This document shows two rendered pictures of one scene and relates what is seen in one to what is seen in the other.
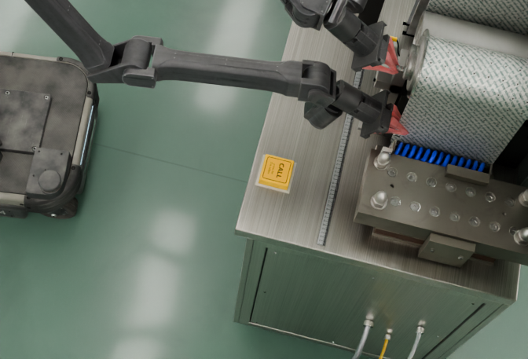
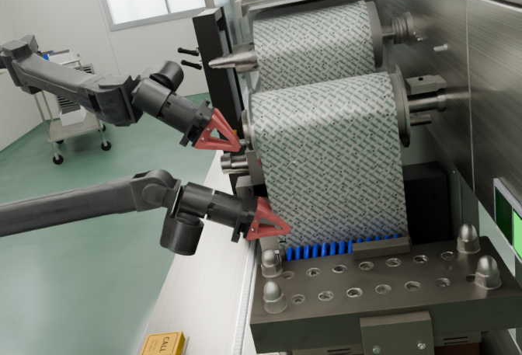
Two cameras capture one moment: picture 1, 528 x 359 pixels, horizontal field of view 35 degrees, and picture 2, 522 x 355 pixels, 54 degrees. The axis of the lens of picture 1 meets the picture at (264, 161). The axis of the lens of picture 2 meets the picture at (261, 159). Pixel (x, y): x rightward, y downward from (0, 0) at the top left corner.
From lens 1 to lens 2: 123 cm
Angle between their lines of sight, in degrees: 43
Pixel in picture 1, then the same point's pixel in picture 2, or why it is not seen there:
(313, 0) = (112, 79)
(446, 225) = (376, 301)
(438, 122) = (311, 186)
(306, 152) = (201, 324)
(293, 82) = (121, 185)
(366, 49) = (186, 114)
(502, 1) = (328, 71)
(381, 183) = not seen: hidden behind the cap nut
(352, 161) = not seen: hidden behind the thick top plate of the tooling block
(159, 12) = not seen: outside the picture
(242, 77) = (64, 202)
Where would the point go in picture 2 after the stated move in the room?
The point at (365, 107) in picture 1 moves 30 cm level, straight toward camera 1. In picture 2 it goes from (220, 199) to (158, 310)
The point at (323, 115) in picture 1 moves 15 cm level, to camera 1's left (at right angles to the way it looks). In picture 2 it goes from (179, 231) to (97, 245)
